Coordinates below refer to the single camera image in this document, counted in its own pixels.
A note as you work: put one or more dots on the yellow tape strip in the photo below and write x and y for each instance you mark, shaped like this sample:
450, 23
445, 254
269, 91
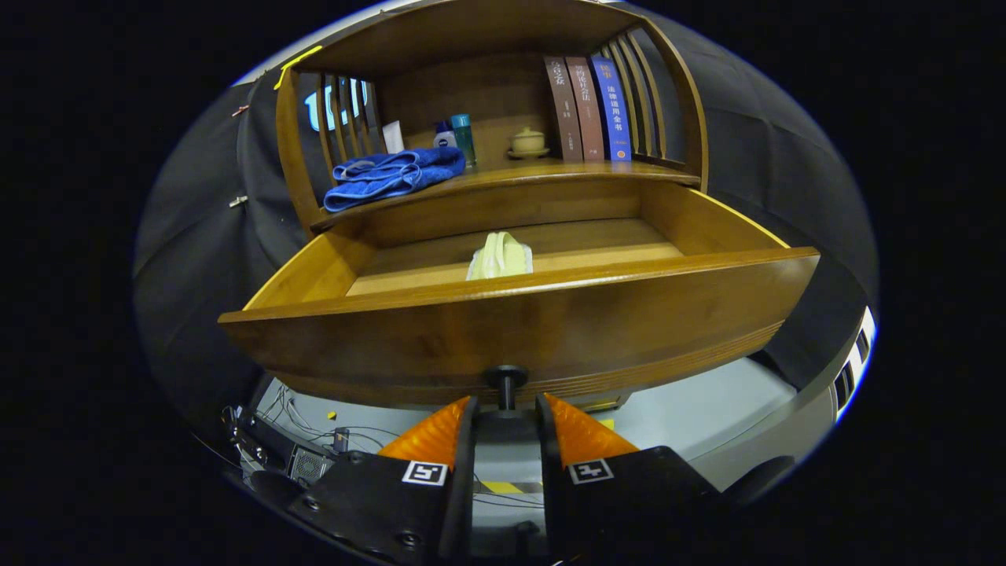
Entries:
295, 61

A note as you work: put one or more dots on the black mesh device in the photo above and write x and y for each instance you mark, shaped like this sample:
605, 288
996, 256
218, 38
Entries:
308, 465

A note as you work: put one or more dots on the reddish brown book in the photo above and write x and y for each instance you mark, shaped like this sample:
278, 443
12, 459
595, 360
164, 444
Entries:
585, 110

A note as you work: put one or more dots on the teal bottle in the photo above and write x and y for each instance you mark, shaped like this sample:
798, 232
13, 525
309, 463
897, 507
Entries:
464, 140

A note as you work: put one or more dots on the white lotion bottle blue cap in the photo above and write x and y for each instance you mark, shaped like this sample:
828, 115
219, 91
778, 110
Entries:
445, 138

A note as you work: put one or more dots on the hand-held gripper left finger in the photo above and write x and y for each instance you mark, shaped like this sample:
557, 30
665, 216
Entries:
393, 503

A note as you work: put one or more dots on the blue towel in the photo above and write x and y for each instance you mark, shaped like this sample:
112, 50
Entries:
385, 177

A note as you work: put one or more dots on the wooden cabinet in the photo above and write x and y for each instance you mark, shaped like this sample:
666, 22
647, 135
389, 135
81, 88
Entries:
487, 86

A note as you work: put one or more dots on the beige lidded teacup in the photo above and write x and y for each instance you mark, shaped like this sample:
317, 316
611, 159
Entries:
528, 143

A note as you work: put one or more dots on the blue book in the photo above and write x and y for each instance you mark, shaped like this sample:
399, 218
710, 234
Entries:
611, 110

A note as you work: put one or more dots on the wooden countertop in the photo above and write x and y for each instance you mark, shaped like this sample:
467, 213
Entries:
534, 173

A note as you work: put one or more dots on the white slotted appliance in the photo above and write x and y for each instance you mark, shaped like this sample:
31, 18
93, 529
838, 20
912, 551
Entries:
853, 369

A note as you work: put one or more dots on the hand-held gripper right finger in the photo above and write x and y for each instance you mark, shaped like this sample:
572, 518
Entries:
621, 507

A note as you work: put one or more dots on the dark brown book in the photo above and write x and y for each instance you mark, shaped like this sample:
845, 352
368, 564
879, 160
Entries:
563, 110

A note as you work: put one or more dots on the green brush with white sponge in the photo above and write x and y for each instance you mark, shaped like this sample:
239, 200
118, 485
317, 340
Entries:
499, 255

